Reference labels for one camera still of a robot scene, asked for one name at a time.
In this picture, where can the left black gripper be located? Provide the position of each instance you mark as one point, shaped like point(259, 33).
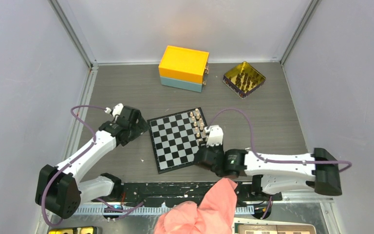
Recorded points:
point(141, 127)

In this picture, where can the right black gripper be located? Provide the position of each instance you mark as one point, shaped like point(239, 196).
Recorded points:
point(220, 147)

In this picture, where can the black white chess board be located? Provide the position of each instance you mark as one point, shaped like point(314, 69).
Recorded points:
point(175, 138)

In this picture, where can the gold tin tray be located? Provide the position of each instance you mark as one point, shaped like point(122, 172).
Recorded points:
point(243, 79)

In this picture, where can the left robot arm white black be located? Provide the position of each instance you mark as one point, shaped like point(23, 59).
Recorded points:
point(60, 188)

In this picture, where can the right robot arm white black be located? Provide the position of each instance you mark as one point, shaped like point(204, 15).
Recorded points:
point(272, 174)

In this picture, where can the wooden chess board box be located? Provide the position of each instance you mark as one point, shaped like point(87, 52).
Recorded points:
point(276, 229)

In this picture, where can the pink cloth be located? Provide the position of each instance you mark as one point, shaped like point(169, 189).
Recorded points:
point(214, 215)

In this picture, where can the yellow and teal box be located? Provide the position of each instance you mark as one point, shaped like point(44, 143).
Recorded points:
point(183, 68)

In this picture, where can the gold tin at bottom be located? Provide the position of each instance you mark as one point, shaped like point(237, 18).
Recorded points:
point(75, 230)

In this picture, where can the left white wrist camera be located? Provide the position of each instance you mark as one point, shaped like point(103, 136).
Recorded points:
point(115, 111)

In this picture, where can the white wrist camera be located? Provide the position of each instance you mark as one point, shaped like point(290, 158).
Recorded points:
point(214, 135)
point(115, 111)

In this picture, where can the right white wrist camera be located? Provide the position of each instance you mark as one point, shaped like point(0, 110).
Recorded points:
point(214, 135)

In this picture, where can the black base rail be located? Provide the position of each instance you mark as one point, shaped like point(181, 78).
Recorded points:
point(154, 194)

